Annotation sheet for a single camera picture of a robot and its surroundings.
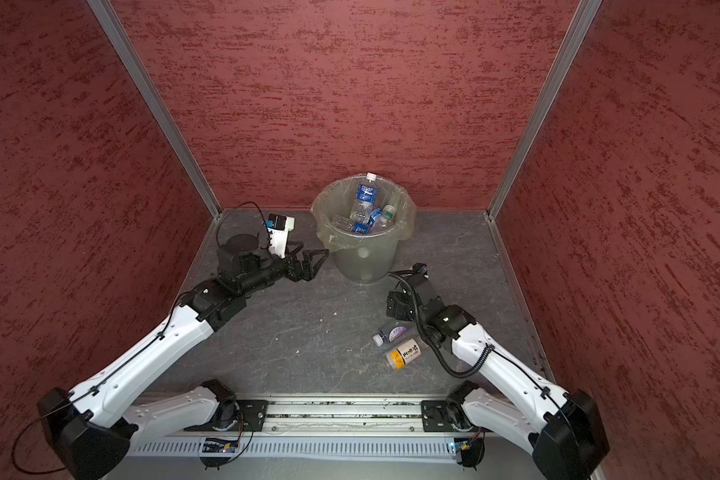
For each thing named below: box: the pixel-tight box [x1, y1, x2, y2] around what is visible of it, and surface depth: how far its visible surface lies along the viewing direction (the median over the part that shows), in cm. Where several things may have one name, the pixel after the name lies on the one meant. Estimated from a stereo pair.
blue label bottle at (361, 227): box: [353, 220, 373, 234], surface depth 94 cm
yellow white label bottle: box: [386, 339, 421, 370], surface depth 81 cm
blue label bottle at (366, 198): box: [350, 173, 379, 234], surface depth 94 cm
